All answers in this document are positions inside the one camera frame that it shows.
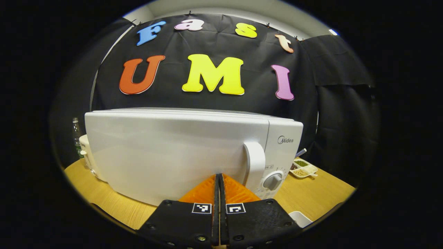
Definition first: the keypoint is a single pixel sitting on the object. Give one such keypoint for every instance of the small ceiling light panel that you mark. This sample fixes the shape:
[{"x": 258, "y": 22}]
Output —
[{"x": 333, "y": 32}]

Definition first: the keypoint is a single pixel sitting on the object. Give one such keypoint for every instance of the white toaster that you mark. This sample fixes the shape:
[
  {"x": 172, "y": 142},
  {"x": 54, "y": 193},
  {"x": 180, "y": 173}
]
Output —
[{"x": 86, "y": 152}]

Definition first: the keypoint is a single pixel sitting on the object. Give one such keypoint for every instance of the white divided seasoning dish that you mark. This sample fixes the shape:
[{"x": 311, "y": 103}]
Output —
[{"x": 303, "y": 169}]

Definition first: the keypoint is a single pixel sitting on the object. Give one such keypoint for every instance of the blue patterned utensil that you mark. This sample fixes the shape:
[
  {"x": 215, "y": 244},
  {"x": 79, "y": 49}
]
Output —
[{"x": 301, "y": 152}]

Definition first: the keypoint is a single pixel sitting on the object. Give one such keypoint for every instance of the white rectangular plastic tray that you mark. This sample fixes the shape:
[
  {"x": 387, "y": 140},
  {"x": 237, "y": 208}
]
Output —
[{"x": 301, "y": 218}]

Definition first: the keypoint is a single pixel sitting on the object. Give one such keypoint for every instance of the clear water bottle green label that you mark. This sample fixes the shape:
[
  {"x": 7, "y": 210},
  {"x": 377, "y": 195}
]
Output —
[{"x": 77, "y": 138}]

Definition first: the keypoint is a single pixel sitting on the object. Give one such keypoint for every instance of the black backdrop cloth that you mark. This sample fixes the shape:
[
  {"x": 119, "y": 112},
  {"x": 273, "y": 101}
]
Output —
[{"x": 214, "y": 38}]

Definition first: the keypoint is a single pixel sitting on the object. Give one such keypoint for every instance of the white microwave oven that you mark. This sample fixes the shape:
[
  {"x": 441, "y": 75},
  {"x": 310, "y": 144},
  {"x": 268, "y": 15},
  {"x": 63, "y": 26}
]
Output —
[{"x": 173, "y": 152}]

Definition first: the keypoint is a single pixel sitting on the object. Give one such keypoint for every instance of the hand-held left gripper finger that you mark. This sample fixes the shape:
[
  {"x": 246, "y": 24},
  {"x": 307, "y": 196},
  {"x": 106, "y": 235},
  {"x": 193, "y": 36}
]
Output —
[
  {"x": 216, "y": 214},
  {"x": 222, "y": 214}
]

